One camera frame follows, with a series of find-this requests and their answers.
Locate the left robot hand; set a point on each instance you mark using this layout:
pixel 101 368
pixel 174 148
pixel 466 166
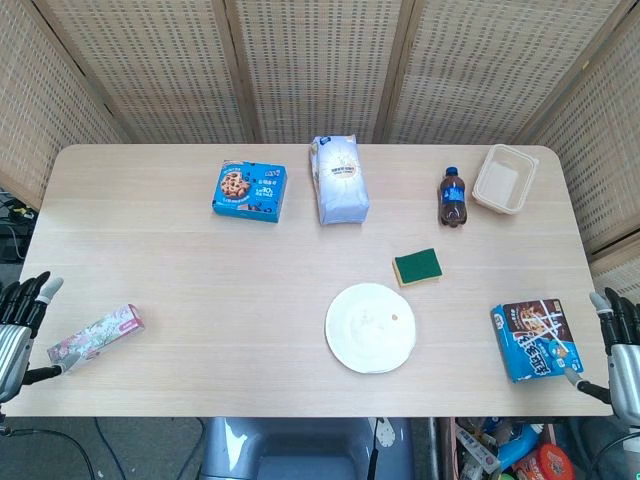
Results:
pixel 15 330

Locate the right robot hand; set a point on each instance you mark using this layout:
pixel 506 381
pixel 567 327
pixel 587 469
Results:
pixel 620 350

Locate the yellow green sponge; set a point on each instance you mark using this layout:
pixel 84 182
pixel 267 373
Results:
pixel 418 266

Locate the white paper plate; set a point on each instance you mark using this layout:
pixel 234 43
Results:
pixel 370 327

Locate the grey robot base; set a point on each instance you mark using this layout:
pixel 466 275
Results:
pixel 305 448

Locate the pink floral box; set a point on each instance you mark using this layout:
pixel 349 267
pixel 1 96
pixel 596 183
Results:
pixel 95 337

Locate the blue snack box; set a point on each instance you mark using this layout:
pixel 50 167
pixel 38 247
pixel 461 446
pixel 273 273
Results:
pixel 536 340

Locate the crate of assorted items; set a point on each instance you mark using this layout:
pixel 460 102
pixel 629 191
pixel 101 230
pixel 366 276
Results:
pixel 510 450

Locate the beige plastic food container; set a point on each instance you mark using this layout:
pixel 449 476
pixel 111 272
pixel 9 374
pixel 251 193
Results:
pixel 505 180

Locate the small cola bottle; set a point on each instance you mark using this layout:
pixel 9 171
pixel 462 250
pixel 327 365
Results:
pixel 453 198

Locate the blue cookie box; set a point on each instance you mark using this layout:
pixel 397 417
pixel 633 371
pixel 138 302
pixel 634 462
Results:
pixel 250 191

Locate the white flour bag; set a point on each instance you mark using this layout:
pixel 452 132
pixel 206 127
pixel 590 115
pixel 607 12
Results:
pixel 341 180

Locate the woven folding screen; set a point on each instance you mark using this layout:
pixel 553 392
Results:
pixel 320 70

